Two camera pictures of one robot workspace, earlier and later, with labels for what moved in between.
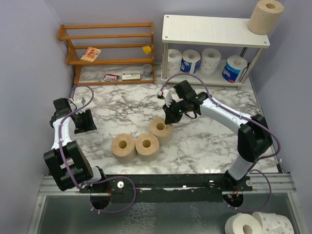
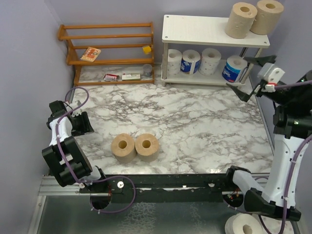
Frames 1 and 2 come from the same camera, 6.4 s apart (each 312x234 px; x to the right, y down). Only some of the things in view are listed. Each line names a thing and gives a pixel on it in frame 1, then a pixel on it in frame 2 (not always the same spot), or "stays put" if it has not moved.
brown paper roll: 265,17 stays put
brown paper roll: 164,132 → 241,21
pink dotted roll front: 174,62 stays put
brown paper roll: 147,146 stays put
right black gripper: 170,118 → 261,60
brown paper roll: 124,148 stays put
